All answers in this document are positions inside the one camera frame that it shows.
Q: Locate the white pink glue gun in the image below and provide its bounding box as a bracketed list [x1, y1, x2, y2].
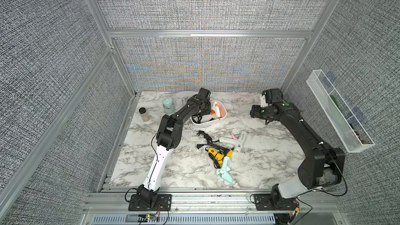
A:
[196, 130, 248, 153]

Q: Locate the mint green glue gun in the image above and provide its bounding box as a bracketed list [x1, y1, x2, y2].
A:
[216, 156, 233, 184]

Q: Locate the white plastic storage box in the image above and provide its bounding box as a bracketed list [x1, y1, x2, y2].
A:
[190, 100, 227, 129]

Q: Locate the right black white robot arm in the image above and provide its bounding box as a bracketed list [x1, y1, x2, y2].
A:
[250, 102, 347, 205]

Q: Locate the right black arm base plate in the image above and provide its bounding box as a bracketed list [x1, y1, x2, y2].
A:
[254, 192, 298, 211]

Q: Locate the mint lid glass jar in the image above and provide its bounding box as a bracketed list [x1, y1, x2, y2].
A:
[162, 96, 175, 115]

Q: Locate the black lid spice jar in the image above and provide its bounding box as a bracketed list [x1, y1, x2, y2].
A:
[139, 107, 150, 122]

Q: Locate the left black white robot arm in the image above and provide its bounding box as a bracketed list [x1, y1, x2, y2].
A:
[136, 88, 211, 205]

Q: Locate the green item in tray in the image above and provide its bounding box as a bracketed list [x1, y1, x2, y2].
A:
[329, 95, 339, 108]

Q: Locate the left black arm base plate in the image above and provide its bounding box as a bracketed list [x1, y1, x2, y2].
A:
[128, 194, 172, 211]

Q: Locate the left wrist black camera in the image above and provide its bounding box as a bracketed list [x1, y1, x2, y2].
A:
[197, 88, 211, 100]

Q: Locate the clear wall-mounted tray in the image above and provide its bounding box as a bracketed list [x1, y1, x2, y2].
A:
[306, 69, 375, 153]

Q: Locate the orange hot glue gun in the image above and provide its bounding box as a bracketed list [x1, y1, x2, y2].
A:
[211, 102, 222, 119]

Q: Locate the yellow hot glue gun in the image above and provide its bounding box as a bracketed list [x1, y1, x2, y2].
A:
[196, 144, 233, 169]

